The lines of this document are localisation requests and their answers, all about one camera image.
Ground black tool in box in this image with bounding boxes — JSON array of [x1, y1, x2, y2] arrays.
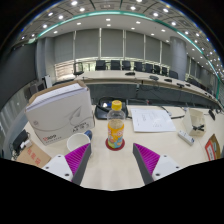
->
[[192, 123, 205, 132]]

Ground red and brown carton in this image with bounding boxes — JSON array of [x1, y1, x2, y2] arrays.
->
[[204, 133, 222, 162]]

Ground white copy paper box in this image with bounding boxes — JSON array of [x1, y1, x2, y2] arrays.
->
[[25, 79, 96, 146]]

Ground black pen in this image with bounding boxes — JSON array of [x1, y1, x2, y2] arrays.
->
[[161, 105, 186, 120]]

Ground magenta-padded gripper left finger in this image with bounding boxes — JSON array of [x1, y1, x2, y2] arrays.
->
[[42, 142, 93, 186]]

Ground open white cardboard box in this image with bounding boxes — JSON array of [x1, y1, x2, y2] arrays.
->
[[182, 107, 207, 137]]

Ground yellow-capped clear drink bottle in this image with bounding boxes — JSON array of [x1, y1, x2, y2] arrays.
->
[[106, 99, 127, 150]]

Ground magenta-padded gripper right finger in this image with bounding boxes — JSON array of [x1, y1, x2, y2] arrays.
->
[[132, 142, 184, 186]]

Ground row of black chairs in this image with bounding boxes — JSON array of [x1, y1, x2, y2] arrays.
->
[[73, 59, 179, 79]]

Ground brown red-lettered cardboard box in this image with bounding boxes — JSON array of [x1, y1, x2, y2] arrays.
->
[[16, 141, 53, 168]]

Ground white power strip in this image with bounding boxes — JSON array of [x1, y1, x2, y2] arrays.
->
[[177, 129, 195, 147]]

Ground recessed ceiling lights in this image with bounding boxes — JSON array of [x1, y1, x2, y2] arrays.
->
[[19, 0, 224, 68]]

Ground white patterned mug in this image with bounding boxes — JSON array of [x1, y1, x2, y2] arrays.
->
[[66, 129, 94, 154]]

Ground white printed paper sheet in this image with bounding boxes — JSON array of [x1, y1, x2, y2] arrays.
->
[[130, 108, 177, 133]]

